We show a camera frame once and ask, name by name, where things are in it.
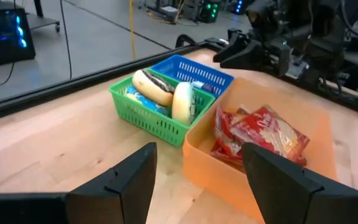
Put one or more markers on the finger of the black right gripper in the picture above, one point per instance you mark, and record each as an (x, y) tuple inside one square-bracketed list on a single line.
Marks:
[(233, 46), (247, 59)]

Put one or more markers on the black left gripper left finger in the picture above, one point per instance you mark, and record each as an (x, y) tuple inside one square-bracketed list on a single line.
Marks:
[(129, 193)]

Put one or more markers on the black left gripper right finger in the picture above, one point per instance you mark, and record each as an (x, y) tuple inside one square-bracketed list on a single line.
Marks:
[(278, 189)]

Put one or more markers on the blue marker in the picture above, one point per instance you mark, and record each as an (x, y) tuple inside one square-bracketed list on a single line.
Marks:
[(202, 85)]

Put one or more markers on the red popcorn bag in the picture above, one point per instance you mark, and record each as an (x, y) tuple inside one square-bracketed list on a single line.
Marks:
[(222, 130), (275, 133)]

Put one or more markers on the chocolate sprinkled toy donut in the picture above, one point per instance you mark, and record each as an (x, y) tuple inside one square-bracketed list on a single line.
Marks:
[(182, 105), (148, 88)]

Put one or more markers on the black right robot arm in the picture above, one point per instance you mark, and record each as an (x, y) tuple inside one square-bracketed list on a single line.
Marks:
[(322, 37)]

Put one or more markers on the blue plastic basket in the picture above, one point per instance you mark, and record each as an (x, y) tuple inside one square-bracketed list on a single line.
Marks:
[(197, 70)]

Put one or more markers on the black computer green lights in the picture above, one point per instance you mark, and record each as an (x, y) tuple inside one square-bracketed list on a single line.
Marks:
[(210, 11)]

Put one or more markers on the orange translucent plastic bin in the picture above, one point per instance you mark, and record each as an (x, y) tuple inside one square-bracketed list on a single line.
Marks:
[(207, 174)]

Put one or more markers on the green plastic basket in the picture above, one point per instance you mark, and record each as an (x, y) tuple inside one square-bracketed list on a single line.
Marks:
[(148, 121)]

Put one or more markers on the blue snack packet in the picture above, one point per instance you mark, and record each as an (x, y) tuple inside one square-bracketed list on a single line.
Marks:
[(145, 101)]

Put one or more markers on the black wheeled cart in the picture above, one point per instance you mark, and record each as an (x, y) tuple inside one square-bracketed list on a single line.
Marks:
[(42, 21)]

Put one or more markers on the black computer blue lights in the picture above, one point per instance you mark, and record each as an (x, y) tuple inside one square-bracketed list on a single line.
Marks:
[(2, 46)]

